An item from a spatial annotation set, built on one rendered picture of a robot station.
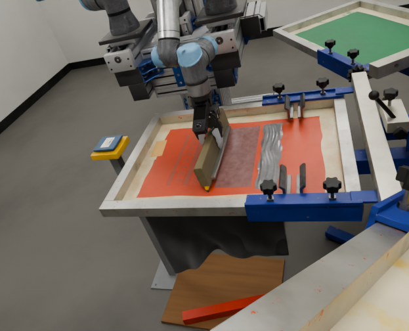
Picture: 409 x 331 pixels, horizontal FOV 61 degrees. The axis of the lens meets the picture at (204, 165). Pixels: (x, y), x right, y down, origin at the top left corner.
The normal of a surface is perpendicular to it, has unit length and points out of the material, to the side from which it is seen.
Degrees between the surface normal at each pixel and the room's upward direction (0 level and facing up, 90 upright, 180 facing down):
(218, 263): 0
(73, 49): 90
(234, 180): 0
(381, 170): 0
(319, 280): 32
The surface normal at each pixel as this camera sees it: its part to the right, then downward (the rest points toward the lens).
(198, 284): -0.24, -0.76
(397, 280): 0.14, -0.96
